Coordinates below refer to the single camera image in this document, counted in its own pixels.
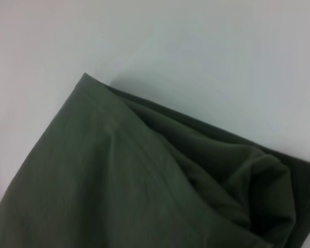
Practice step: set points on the dark green FREE! t-shirt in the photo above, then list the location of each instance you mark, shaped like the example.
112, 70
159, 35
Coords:
118, 180

